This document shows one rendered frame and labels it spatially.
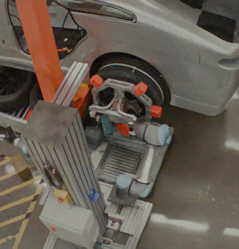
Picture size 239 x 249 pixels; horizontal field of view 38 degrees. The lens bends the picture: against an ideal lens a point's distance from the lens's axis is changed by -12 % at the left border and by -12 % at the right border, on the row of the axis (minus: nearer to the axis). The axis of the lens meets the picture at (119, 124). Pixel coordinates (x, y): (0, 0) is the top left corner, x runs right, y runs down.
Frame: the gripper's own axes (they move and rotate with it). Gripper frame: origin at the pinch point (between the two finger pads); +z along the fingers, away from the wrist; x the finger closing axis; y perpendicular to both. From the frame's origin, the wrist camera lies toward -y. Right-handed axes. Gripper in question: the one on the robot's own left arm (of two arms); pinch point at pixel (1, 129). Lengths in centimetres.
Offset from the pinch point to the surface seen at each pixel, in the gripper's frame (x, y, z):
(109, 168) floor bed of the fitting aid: 82, 108, -51
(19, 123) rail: 57, 82, 55
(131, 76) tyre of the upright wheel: 104, -7, -62
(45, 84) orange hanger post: 51, -15, -12
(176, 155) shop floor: 135, 107, -103
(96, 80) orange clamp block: 91, 1, -35
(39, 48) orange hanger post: 46, -60, -16
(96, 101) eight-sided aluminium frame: 92, 29, -33
